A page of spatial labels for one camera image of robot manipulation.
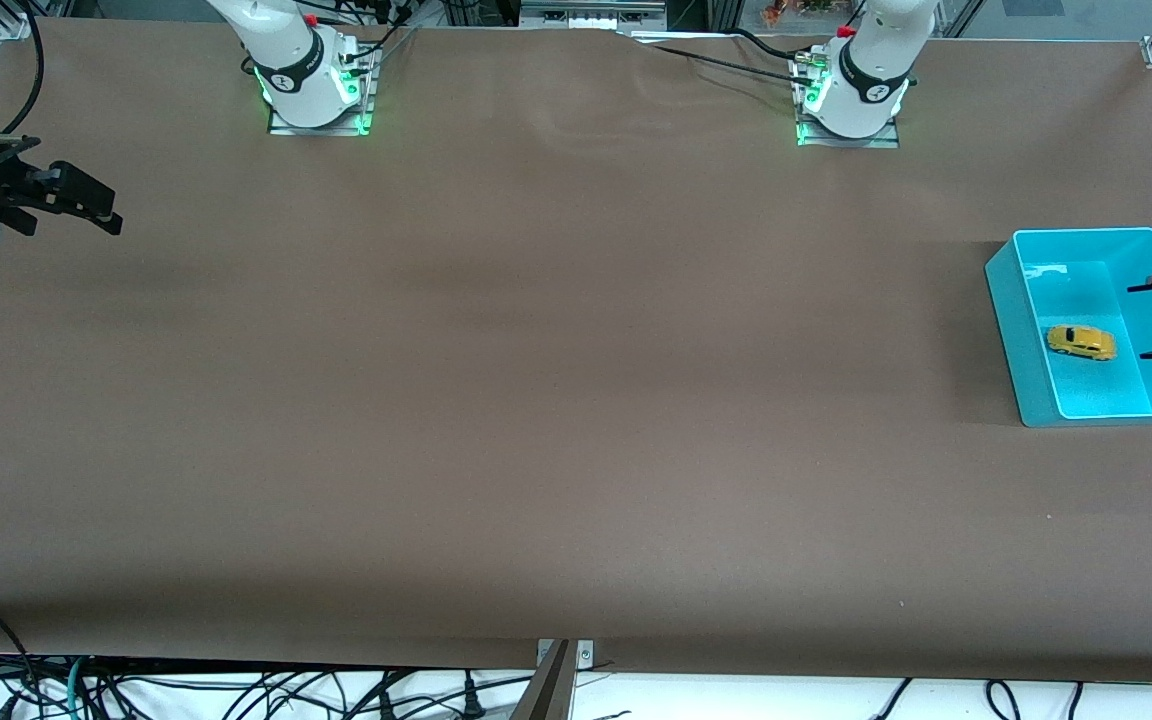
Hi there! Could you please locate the silver metal box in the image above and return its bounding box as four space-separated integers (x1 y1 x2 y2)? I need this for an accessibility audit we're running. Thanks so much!
519 0 669 31

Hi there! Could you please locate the black cable at right base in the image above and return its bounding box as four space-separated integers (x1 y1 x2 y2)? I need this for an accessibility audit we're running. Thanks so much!
341 0 419 66

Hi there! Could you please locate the aluminium frame profile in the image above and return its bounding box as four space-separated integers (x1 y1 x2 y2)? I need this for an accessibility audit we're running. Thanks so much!
0 0 37 111

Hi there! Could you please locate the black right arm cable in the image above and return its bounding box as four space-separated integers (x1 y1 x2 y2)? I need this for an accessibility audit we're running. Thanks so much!
0 0 45 136

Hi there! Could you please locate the dark camera stand pole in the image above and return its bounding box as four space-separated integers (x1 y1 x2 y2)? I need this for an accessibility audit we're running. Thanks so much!
509 640 577 720

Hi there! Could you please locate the long black base cable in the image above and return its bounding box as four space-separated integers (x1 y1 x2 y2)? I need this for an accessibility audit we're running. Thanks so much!
648 44 805 89

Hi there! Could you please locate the short black base cable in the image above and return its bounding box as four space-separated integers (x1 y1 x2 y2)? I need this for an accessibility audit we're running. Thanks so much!
726 28 802 63

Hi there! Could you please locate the black background frame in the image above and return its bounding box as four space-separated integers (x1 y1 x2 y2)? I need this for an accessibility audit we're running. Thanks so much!
441 0 522 28

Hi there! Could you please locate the yellow beetle toy car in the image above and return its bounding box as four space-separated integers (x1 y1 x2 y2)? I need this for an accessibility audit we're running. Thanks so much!
1047 325 1118 363

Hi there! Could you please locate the silver table edge bracket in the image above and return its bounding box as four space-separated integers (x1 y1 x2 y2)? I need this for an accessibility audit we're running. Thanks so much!
536 640 594 669

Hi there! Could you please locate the teal plastic storage bin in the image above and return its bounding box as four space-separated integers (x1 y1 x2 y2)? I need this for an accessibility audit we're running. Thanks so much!
984 227 1152 429

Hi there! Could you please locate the colourful background item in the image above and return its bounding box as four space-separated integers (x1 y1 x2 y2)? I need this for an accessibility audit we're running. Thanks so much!
761 0 837 26

